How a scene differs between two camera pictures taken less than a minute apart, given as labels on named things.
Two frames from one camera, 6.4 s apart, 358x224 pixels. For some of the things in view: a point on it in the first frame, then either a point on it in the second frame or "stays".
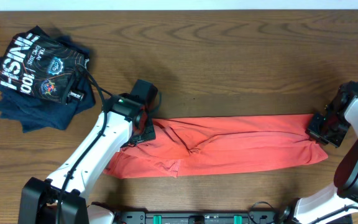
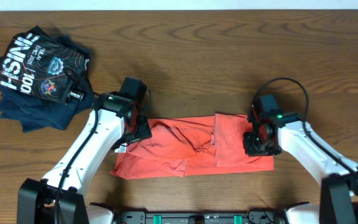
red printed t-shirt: [206, 145] stays
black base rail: [200, 217] stays
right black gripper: [312, 130] to [252, 151]
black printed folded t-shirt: [36, 64] stays
